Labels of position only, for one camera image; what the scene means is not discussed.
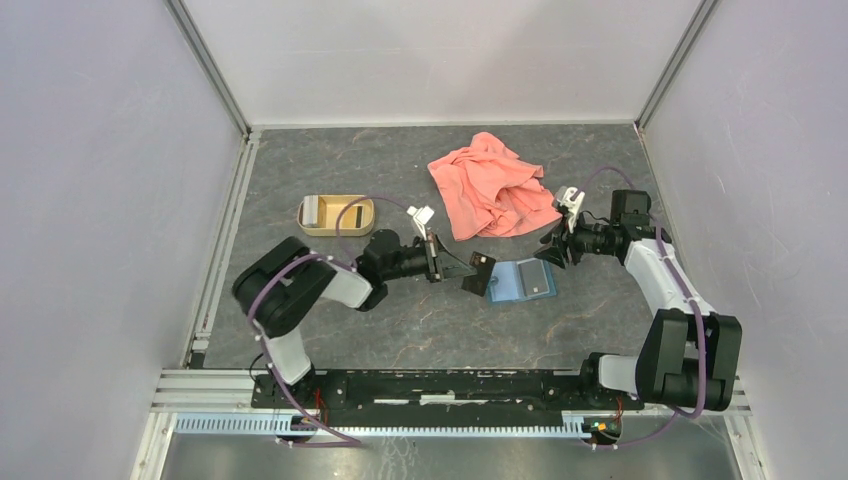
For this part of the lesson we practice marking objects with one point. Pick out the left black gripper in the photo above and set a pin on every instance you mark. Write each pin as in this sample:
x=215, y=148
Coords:
x=441, y=264

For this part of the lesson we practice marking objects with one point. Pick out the grey card stack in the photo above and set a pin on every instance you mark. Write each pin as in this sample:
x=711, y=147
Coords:
x=311, y=212

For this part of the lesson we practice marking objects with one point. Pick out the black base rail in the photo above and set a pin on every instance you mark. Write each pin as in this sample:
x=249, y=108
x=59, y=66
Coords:
x=455, y=398

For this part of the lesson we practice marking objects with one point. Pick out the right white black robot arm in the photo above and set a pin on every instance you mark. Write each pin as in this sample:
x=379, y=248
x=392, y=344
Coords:
x=688, y=360

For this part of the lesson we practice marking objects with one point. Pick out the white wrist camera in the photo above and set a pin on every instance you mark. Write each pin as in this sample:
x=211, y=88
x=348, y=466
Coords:
x=420, y=217
x=568, y=201

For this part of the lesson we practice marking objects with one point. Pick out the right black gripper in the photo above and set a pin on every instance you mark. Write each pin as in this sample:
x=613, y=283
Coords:
x=554, y=252

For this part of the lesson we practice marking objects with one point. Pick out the beige oval tray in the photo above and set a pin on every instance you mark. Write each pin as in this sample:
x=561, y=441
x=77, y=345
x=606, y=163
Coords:
x=339, y=215

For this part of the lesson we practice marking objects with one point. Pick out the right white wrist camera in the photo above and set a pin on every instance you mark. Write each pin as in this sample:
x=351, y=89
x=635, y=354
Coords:
x=568, y=201

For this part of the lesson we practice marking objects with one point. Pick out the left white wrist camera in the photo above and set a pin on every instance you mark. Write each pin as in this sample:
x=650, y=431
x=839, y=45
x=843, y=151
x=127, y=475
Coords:
x=420, y=217

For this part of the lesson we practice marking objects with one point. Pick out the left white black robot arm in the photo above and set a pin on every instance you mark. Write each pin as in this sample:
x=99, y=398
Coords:
x=277, y=291

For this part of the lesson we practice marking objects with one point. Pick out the white slotted cable duct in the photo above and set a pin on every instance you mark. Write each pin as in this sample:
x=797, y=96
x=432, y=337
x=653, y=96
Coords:
x=291, y=425

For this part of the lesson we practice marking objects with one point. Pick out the pink crumpled cloth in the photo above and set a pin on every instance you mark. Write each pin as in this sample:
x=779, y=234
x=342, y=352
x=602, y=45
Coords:
x=489, y=191

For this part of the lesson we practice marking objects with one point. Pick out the blue card holder wallet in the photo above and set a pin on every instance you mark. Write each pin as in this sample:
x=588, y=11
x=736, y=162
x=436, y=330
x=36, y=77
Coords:
x=520, y=281

